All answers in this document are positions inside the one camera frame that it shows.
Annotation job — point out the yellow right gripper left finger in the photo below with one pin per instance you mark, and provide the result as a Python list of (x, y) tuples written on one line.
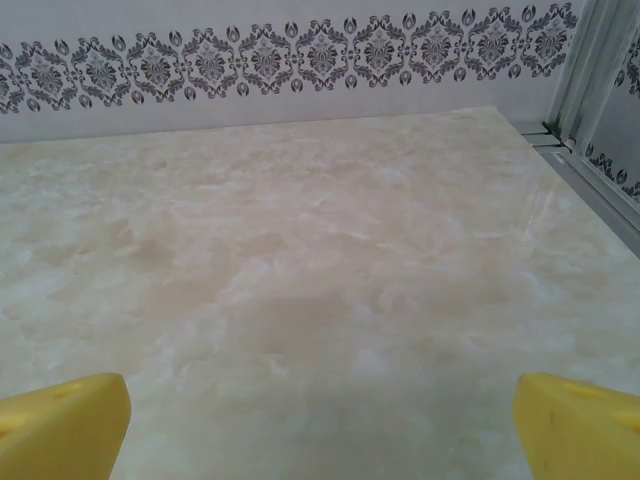
[(65, 430)]

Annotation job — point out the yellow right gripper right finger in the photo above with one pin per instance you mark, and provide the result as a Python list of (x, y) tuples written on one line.
[(580, 435)]

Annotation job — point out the aluminium frame post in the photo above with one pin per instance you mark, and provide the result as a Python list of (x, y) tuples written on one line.
[(582, 75)]

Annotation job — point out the aluminium side rail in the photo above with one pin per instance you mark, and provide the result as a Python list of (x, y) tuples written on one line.
[(600, 187)]

